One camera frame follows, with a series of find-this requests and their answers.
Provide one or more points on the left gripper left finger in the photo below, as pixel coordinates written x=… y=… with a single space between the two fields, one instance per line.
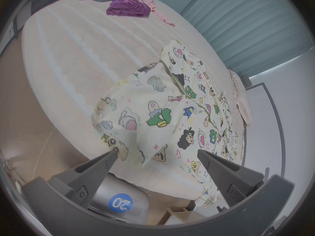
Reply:
x=83 y=178

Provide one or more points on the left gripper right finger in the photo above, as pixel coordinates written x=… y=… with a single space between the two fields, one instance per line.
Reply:
x=228 y=181

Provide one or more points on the white printed pyjama top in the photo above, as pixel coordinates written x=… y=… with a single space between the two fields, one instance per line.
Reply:
x=160 y=95

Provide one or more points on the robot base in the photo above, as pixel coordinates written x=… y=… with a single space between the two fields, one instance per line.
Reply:
x=123 y=184

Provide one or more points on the bed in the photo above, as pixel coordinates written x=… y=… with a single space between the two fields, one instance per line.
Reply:
x=73 y=45

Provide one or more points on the white wooden bedside table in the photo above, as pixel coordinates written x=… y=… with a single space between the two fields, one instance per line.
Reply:
x=177 y=217

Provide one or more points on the pale pink pillow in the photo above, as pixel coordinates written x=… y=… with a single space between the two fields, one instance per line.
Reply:
x=242 y=102

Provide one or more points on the grey bedside table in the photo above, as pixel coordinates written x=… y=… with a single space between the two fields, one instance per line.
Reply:
x=246 y=81

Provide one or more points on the purple garment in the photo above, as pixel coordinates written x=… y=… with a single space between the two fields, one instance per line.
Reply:
x=128 y=7

